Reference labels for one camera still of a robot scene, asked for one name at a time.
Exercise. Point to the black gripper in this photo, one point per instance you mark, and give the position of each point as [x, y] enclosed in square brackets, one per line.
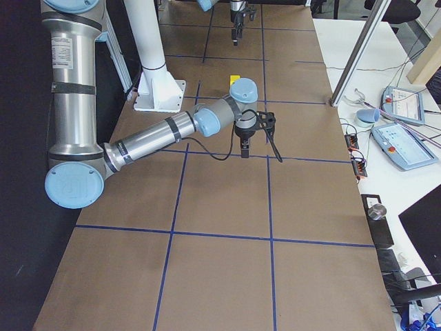
[236, 17]
[244, 132]

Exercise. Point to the blue teach pendant far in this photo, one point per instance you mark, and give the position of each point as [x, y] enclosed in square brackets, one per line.
[403, 104]

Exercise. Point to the orange black connector strip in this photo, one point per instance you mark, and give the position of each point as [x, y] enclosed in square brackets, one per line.
[358, 160]

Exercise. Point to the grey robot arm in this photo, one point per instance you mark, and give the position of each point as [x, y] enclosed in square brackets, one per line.
[233, 5]
[79, 161]

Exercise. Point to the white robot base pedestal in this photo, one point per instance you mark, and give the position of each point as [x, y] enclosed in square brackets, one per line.
[158, 91]

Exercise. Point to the aluminium frame post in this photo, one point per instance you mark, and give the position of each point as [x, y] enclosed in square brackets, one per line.
[377, 13]

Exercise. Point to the yellow wooden cube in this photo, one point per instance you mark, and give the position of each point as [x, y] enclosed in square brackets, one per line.
[233, 78]

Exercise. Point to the blue teach pendant near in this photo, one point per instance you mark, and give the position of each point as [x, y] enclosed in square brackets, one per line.
[404, 148]

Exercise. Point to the black box with knob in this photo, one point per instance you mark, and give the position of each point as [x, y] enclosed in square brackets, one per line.
[375, 213]

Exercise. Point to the blue teach pendant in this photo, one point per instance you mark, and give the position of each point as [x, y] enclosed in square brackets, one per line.
[403, 104]
[404, 148]

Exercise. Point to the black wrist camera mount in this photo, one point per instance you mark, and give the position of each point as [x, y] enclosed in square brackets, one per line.
[250, 12]
[267, 123]

